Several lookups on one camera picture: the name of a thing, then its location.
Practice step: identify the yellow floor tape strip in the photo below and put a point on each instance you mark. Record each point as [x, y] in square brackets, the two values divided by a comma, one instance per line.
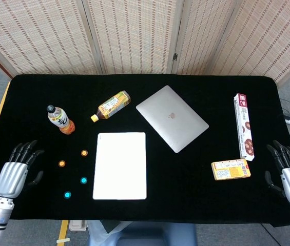
[62, 230]

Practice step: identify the white floor socket box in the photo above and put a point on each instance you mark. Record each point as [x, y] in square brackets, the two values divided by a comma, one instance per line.
[77, 225]

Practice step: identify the cyan token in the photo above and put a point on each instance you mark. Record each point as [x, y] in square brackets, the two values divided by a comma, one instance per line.
[83, 180]
[67, 194]

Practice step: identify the orange token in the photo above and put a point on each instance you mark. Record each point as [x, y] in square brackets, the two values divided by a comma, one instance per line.
[61, 163]
[84, 153]

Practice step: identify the white tablet board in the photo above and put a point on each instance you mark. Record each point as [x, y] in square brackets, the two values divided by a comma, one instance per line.
[120, 166]

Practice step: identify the black screen hinge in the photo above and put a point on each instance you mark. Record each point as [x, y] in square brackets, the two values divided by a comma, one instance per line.
[175, 57]

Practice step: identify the silver closed laptop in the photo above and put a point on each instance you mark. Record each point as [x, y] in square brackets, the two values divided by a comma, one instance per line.
[171, 118]

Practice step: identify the small yellow cardboard box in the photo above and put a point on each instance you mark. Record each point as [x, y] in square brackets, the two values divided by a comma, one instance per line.
[230, 169]

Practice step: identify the woven folding screen panel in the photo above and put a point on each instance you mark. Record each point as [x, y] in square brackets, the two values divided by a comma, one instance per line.
[132, 36]
[39, 38]
[203, 38]
[270, 38]

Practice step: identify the tea bottle yellow cap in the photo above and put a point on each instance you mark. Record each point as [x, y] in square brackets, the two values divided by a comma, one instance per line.
[111, 105]

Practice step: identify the black tablecloth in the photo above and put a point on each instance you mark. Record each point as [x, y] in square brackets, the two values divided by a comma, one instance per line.
[185, 192]

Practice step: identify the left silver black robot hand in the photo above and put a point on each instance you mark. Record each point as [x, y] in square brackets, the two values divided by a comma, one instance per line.
[10, 176]

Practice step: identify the long red white cookie box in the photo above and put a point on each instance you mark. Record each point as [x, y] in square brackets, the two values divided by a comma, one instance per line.
[244, 125]

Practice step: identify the orange drink bottle black cap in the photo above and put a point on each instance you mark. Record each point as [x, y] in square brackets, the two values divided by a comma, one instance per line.
[61, 120]

